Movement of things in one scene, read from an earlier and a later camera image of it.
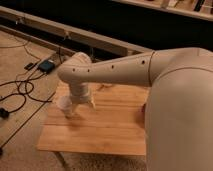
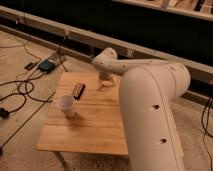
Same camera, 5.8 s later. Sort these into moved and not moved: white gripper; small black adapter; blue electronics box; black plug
Moved: white gripper
Not moved: blue electronics box; black plug; small black adapter
